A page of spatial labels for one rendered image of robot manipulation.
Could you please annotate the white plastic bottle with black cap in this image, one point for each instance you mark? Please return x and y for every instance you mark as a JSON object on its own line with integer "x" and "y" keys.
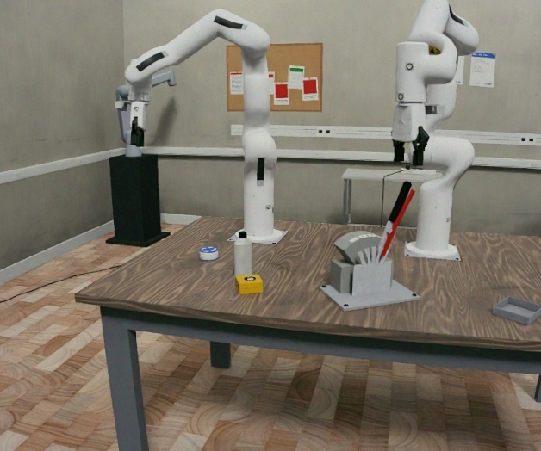
{"x": 242, "y": 249}

